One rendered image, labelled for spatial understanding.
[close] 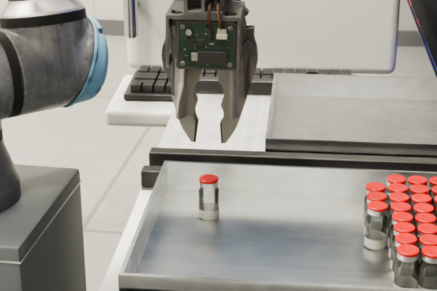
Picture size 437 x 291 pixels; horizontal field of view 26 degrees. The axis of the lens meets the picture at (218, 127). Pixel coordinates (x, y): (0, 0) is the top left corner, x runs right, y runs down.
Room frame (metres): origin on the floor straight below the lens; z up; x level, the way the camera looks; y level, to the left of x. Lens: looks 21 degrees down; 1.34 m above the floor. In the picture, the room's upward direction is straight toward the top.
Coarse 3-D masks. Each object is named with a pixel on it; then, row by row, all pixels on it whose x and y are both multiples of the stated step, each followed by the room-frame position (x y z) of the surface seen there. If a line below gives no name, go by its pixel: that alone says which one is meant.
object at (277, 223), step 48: (192, 192) 0.98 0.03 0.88; (240, 192) 0.98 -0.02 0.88; (288, 192) 0.98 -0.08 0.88; (336, 192) 0.97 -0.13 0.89; (144, 240) 0.84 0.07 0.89; (192, 240) 0.86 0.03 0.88; (240, 240) 0.86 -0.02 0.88; (288, 240) 0.86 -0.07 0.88; (336, 240) 0.86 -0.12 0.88; (144, 288) 0.74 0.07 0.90; (192, 288) 0.73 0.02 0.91; (240, 288) 0.73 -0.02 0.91; (288, 288) 0.72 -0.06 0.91; (336, 288) 0.72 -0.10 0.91; (384, 288) 0.71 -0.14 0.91
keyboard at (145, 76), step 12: (144, 72) 1.59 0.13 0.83; (156, 72) 1.60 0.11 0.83; (204, 72) 1.61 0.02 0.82; (216, 72) 1.62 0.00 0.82; (264, 72) 1.59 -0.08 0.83; (276, 72) 1.59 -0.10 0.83; (288, 72) 1.59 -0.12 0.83; (300, 72) 1.59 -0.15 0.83; (312, 72) 1.60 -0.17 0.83; (324, 72) 1.59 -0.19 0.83; (336, 72) 1.60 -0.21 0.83; (348, 72) 1.59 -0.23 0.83; (132, 84) 1.52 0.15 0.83; (144, 84) 1.52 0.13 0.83; (156, 84) 1.52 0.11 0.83; (168, 84) 1.52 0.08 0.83; (132, 96) 1.51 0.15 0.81; (144, 96) 1.51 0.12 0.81; (156, 96) 1.51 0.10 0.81; (168, 96) 1.50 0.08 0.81
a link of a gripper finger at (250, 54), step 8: (248, 32) 0.92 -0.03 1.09; (248, 40) 0.91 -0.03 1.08; (248, 48) 0.91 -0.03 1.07; (256, 48) 0.92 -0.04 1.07; (248, 56) 0.91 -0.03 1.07; (256, 56) 0.91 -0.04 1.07; (248, 64) 0.91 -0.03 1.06; (256, 64) 0.91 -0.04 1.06; (248, 72) 0.91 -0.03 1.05; (248, 80) 0.92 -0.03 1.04; (248, 88) 0.92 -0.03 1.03
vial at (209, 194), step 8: (200, 184) 0.91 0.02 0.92; (208, 184) 0.91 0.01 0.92; (216, 184) 0.91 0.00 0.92; (200, 192) 0.91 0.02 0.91; (208, 192) 0.91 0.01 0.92; (216, 192) 0.91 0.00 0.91; (200, 200) 0.91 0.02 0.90; (208, 200) 0.91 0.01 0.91; (216, 200) 0.91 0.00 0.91; (200, 208) 0.91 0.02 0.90; (208, 208) 0.91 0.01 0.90; (216, 208) 0.91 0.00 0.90; (200, 216) 0.91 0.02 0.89; (208, 216) 0.91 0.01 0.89; (216, 216) 0.91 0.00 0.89
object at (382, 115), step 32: (288, 96) 1.31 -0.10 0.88; (320, 96) 1.31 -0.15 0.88; (352, 96) 1.31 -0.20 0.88; (384, 96) 1.30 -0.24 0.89; (416, 96) 1.30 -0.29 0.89; (288, 128) 1.18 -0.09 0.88; (320, 128) 1.18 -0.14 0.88; (352, 128) 1.18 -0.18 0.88; (384, 128) 1.18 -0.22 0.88; (416, 128) 1.18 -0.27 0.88
